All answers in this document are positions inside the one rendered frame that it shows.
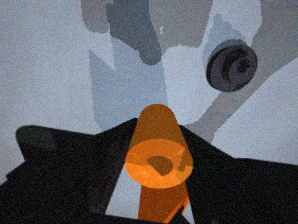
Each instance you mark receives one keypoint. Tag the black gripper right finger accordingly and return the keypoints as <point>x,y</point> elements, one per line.
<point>218,179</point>

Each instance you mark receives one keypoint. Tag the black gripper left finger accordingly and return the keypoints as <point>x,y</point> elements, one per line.
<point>102,154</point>

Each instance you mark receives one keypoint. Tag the orange knob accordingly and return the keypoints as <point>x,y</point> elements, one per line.
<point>158,155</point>

